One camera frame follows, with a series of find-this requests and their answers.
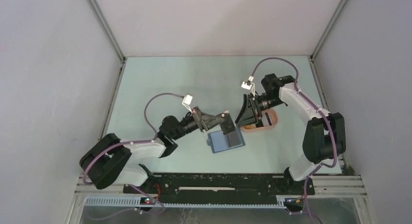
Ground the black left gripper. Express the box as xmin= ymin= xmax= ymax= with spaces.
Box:
xmin=172 ymin=106 xmax=224 ymax=140

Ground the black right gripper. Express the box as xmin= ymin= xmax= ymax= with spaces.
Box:
xmin=236 ymin=93 xmax=284 ymax=128

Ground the pink oval tray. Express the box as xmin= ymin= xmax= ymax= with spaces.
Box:
xmin=240 ymin=109 xmax=278 ymax=133

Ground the blue card holder wallet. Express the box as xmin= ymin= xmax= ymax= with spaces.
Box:
xmin=207 ymin=128 xmax=246 ymax=154

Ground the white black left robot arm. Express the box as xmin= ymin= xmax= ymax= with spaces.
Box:
xmin=79 ymin=107 xmax=236 ymax=193

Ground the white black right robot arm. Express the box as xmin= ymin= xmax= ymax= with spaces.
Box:
xmin=235 ymin=73 xmax=346 ymax=194

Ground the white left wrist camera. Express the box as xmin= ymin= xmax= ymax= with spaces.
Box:
xmin=182 ymin=94 xmax=193 ymax=109

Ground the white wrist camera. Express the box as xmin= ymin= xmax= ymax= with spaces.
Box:
xmin=182 ymin=94 xmax=193 ymax=109
xmin=241 ymin=80 xmax=256 ymax=96

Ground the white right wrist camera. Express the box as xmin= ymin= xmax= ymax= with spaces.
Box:
xmin=241 ymin=80 xmax=256 ymax=96

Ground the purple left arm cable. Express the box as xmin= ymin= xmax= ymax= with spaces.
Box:
xmin=83 ymin=92 xmax=186 ymax=185

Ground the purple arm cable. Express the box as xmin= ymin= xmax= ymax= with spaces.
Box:
xmin=249 ymin=57 xmax=339 ymax=224
xmin=83 ymin=92 xmax=186 ymax=185

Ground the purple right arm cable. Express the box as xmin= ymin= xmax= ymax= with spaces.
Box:
xmin=249 ymin=57 xmax=339 ymax=224

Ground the aluminium frame rail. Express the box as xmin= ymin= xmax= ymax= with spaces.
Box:
xmin=74 ymin=175 xmax=367 ymax=198

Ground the blue-white cable duct strip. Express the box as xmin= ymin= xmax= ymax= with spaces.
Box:
xmin=84 ymin=196 xmax=285 ymax=208

